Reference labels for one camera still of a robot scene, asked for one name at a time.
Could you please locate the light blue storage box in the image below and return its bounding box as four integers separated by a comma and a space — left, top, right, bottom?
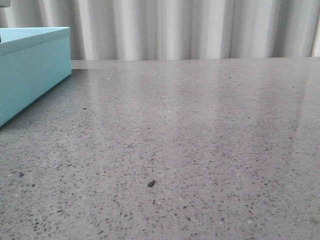
0, 27, 72, 125

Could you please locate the grey pleated curtain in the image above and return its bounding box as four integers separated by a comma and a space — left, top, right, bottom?
0, 0, 320, 61

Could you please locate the small black debris chip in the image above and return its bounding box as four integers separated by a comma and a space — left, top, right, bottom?
147, 180, 156, 187

